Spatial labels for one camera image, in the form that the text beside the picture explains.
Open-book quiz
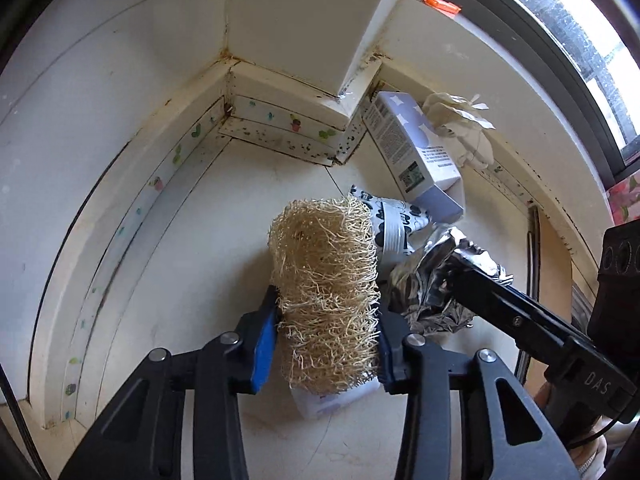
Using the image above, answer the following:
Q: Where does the pink packet on sill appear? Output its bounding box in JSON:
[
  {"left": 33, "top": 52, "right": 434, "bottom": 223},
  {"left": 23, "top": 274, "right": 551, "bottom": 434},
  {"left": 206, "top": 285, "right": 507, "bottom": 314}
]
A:
[{"left": 608, "top": 170, "right": 640, "bottom": 226}]

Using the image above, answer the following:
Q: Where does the beige loofah sponge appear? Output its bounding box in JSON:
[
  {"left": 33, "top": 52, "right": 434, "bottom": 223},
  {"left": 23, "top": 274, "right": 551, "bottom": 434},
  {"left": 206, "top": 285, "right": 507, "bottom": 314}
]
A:
[{"left": 268, "top": 196, "right": 380, "bottom": 396}]

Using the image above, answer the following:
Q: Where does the black white patterned wrapper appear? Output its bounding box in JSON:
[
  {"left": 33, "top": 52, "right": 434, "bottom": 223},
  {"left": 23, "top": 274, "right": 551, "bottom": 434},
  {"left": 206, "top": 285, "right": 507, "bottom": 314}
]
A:
[{"left": 349, "top": 185, "right": 431, "bottom": 263}]

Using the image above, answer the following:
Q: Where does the silver foil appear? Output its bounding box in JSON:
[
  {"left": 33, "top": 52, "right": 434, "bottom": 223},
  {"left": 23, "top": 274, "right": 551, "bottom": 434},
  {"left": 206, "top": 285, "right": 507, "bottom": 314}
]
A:
[{"left": 388, "top": 226, "right": 513, "bottom": 336}]

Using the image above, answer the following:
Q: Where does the black window frame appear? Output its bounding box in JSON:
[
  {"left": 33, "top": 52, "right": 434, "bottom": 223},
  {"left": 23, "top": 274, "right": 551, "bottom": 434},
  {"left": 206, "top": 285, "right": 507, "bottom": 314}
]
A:
[{"left": 450, "top": 0, "right": 639, "bottom": 188}]

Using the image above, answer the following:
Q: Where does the crumpled white tissue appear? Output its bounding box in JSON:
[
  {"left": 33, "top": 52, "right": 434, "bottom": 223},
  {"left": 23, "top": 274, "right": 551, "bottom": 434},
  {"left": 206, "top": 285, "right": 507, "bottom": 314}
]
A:
[{"left": 422, "top": 92, "right": 495, "bottom": 170}]

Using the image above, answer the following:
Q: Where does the orange plastic clip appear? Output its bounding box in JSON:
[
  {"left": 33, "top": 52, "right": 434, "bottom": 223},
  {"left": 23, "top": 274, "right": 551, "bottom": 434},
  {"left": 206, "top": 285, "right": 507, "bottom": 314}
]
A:
[{"left": 422, "top": 0, "right": 461, "bottom": 16}]

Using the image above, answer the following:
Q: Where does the small purple white box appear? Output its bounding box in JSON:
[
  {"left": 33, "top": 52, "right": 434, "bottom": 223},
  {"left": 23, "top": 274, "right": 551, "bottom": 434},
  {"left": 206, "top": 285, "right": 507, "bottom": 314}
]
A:
[{"left": 363, "top": 91, "right": 465, "bottom": 223}]

